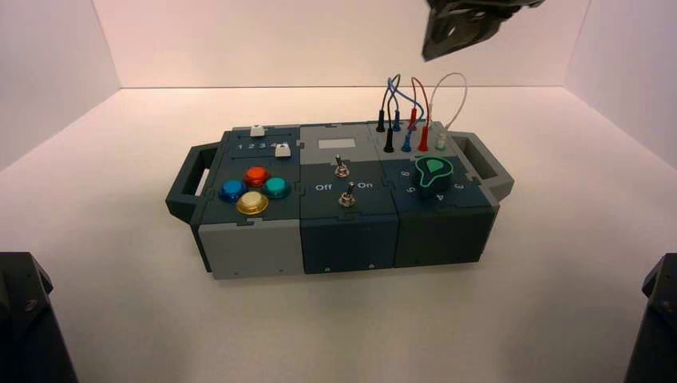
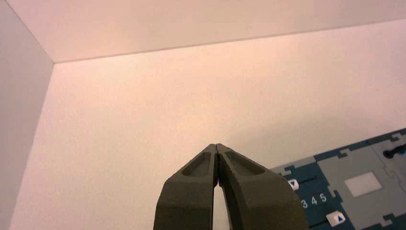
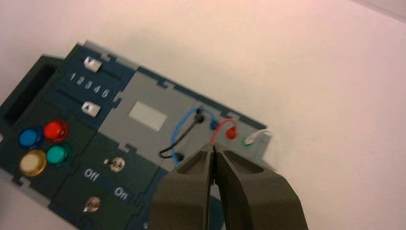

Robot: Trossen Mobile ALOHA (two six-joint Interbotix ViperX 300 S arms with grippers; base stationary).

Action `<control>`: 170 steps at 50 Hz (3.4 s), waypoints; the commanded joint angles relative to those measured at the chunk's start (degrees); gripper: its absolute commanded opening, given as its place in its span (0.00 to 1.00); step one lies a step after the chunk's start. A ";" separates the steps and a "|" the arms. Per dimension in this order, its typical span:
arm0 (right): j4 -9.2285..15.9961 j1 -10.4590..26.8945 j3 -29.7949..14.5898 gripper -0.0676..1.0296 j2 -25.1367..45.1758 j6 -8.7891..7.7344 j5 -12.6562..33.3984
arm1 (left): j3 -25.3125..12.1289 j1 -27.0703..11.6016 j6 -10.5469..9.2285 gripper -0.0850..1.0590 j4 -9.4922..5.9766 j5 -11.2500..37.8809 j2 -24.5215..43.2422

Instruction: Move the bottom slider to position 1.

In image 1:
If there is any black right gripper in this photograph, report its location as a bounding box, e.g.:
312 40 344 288
422 0 546 62

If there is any dark rotary knob green pointer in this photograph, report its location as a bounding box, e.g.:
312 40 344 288
414 156 453 199

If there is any blue grey control box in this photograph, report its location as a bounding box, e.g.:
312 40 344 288
165 122 515 280

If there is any green push button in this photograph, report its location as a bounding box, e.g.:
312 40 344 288
261 176 291 200

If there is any red push button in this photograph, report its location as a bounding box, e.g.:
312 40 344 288
243 167 271 188

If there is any yellow push button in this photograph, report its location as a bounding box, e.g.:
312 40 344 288
236 191 269 216

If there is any blue push button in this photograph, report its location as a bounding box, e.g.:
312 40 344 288
218 180 248 203

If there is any white jumper cable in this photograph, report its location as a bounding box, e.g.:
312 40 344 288
426 72 469 152

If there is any red jumper cable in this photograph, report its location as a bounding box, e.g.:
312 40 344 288
407 76 436 152

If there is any blue jumper cable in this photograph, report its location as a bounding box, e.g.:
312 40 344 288
387 76 426 153

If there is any black jumper cable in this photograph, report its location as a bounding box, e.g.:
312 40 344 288
375 73 402 154

